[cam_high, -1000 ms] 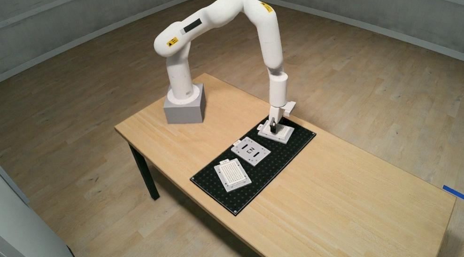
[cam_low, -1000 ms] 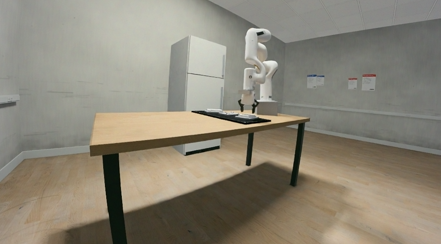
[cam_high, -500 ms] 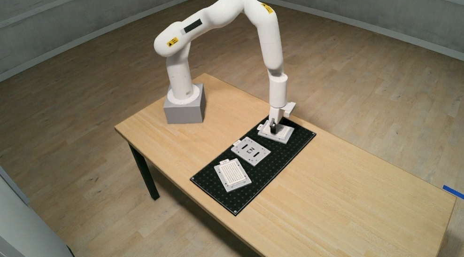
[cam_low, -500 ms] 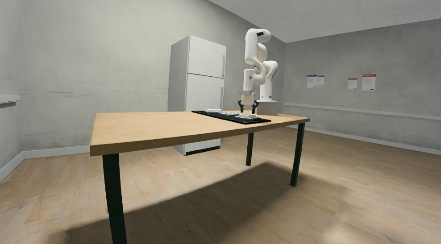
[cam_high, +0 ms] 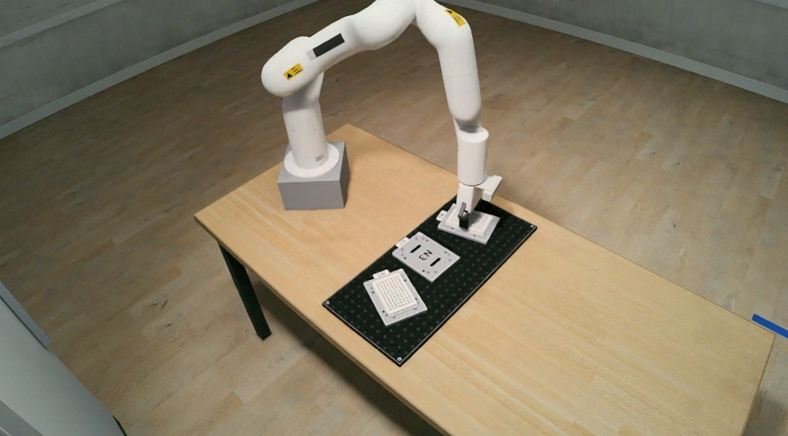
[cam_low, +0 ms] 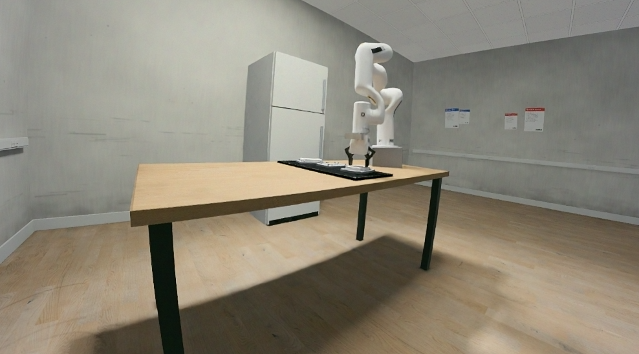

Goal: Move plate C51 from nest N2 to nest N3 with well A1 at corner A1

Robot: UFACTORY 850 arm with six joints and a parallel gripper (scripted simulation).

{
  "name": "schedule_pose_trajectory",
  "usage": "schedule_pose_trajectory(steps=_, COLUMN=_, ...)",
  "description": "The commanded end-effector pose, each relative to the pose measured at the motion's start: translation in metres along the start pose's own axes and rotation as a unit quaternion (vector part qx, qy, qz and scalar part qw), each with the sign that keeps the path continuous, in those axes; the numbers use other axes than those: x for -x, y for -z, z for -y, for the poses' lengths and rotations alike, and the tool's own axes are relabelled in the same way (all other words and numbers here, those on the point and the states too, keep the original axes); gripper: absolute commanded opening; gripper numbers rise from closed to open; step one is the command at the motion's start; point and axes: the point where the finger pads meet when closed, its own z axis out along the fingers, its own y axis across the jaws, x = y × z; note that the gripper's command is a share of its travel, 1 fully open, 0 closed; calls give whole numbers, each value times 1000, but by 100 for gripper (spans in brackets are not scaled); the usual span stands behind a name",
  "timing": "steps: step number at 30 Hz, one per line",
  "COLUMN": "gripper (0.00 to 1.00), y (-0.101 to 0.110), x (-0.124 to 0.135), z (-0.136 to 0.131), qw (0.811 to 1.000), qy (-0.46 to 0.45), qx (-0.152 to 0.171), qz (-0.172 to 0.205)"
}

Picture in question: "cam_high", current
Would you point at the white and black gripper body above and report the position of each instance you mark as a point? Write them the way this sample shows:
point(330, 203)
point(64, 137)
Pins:
point(468, 194)

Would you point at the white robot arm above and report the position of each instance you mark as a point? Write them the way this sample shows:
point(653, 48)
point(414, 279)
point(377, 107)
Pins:
point(373, 28)

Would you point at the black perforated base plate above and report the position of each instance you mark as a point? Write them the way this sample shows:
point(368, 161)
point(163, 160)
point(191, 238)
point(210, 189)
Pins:
point(443, 298)

